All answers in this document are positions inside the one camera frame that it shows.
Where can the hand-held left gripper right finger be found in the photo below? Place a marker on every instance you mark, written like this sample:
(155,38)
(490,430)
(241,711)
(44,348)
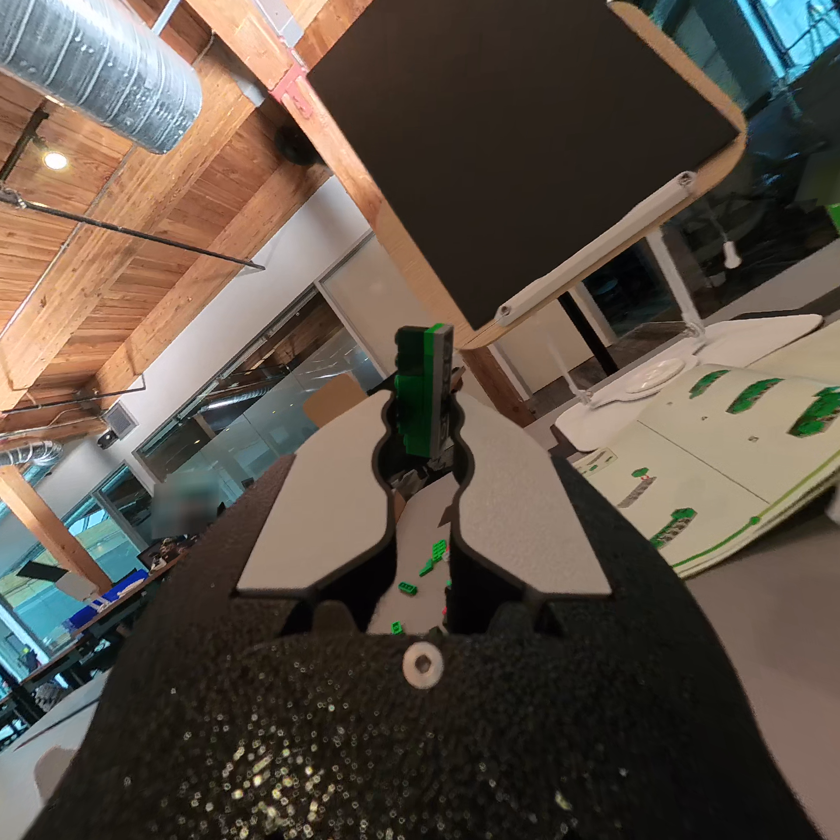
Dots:
(525,505)

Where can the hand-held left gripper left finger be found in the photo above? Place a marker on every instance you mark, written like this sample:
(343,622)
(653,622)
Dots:
(315,499)

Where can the green and grey brick assembly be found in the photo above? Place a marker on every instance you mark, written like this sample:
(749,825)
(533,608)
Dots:
(420,394)

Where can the grey desk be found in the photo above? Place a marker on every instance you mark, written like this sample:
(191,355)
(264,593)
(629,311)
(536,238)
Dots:
(761,656)

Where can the pile of green bricks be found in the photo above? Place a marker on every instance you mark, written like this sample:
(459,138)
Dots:
(436,554)

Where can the open building instruction booklet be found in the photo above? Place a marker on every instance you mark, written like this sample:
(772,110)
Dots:
(722,472)

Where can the black ceiling rod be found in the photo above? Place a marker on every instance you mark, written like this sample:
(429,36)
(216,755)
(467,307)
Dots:
(131,229)

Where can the black ceiling dome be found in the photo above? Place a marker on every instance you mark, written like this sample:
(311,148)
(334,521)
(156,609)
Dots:
(295,144)

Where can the black panel with wooden edge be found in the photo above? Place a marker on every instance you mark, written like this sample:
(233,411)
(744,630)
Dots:
(525,144)

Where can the green cardboard box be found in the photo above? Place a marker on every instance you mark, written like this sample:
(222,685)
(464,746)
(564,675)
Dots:
(835,216)

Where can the round ceiling light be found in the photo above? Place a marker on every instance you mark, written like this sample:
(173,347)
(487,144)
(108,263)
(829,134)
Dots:
(55,159)

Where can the grey wall vent box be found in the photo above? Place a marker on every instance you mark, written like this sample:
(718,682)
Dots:
(121,420)

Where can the silver ventilation duct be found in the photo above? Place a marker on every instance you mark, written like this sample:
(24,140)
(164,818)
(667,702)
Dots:
(98,65)

